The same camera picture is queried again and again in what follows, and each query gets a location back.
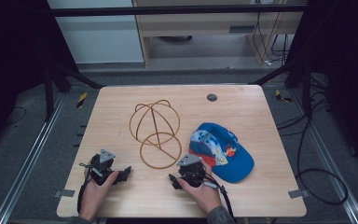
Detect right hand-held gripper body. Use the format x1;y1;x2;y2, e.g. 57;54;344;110
176;152;207;189

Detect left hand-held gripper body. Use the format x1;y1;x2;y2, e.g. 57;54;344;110
88;148;123;187

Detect brown wire hat stand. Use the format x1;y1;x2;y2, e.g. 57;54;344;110
129;99;183;171

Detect blue printed baseball cap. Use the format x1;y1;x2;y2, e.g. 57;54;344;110
188;121;255;184

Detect person's right hand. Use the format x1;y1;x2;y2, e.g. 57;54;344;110
177;160;224;216

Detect person's left hand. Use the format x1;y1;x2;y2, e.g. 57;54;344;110
78;170;120;223

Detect yellow black hazard tape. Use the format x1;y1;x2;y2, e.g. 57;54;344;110
76;91;89;109
274;89;294;104

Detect black stand legs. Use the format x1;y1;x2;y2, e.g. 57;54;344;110
42;61;105;123
248;60;313;118

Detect white cabinet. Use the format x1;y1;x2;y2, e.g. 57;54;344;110
47;0;145;65

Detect light wooden desk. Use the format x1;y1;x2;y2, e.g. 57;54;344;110
131;0;310;69

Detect black curtain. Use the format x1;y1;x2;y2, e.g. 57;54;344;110
0;0;79;157
283;0;358;174

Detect left hand-held gripper cable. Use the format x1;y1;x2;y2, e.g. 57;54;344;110
76;161;95;216

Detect hand-held gripper cable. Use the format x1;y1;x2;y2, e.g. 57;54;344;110
202;174;238;224
76;161;95;216

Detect right hand-held gripper cable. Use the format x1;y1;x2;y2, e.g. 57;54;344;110
202;174;238;224

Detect grey table bracket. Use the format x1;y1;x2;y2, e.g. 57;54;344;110
287;189;310;200
52;189;76;199

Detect aluminium floor rail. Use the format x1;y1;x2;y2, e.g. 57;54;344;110
288;89;358;224
0;92;67;224

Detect thin black floor cable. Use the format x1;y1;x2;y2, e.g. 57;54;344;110
4;105;28;126

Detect black looped floor cable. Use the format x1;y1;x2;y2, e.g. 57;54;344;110
275;90;350;207

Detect hanging desk cables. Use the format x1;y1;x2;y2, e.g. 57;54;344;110
252;11;291;67

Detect black horizontal frame bar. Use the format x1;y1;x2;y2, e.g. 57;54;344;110
50;4;308;18

